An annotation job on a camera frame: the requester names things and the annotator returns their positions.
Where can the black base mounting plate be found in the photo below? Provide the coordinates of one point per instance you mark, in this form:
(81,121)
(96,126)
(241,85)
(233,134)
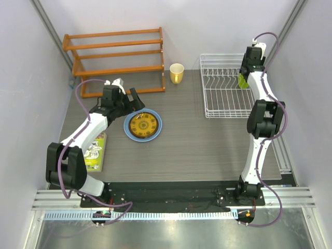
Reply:
(177,197)

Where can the light blue plate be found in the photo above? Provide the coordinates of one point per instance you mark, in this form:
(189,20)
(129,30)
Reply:
(126,129)

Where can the dark yellow patterned plate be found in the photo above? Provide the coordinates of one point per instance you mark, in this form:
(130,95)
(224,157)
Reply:
(143,125)

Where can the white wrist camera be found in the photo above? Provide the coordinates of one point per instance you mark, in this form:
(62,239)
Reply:
(262,46)
(118,83)

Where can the green illustrated booklet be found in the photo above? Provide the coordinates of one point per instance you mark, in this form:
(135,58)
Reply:
(94,155)

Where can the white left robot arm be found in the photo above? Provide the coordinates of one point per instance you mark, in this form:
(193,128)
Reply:
(65,164)

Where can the white wire dish rack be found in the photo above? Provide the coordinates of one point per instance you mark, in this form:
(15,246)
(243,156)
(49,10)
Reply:
(224,96)

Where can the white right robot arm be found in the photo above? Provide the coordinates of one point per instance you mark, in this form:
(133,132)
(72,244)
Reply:
(263,122)

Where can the lime green plate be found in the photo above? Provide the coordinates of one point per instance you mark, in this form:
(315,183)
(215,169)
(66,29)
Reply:
(242,83)

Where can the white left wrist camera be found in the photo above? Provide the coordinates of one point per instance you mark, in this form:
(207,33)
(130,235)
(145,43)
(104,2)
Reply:
(118,83)

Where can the yellow mug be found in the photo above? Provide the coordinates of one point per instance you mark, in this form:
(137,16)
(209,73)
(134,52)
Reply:
(176,73)

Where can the orange wooden shelf rack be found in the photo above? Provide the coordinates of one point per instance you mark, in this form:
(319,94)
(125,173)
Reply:
(78,70)

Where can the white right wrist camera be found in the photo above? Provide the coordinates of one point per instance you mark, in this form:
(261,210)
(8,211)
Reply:
(262,46)

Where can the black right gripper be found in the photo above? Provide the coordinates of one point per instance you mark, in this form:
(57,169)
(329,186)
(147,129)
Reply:
(262,61)

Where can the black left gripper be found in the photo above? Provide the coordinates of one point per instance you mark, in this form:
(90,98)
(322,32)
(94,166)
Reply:
(132,106)

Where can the aluminium frame rail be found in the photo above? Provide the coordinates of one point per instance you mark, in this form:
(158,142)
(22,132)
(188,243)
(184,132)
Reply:
(56,207)

